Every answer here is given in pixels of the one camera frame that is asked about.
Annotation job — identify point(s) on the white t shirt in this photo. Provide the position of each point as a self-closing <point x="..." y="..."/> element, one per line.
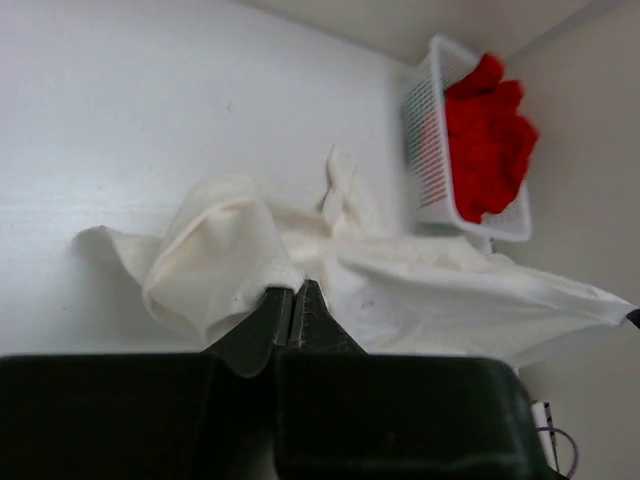
<point x="228" y="244"/>

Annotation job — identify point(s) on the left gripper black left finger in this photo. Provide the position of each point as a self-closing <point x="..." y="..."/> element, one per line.
<point x="246" y="349"/>

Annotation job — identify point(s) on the white plastic basket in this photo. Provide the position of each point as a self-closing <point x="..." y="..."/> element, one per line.
<point x="427" y="146"/>

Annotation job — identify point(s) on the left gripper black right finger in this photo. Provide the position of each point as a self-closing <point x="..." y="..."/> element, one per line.
<point x="312" y="327"/>

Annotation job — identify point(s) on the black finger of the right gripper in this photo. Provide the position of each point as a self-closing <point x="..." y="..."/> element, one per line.
<point x="634" y="318"/>

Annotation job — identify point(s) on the red t shirt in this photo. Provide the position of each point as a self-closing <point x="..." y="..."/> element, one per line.
<point x="490" y="142"/>

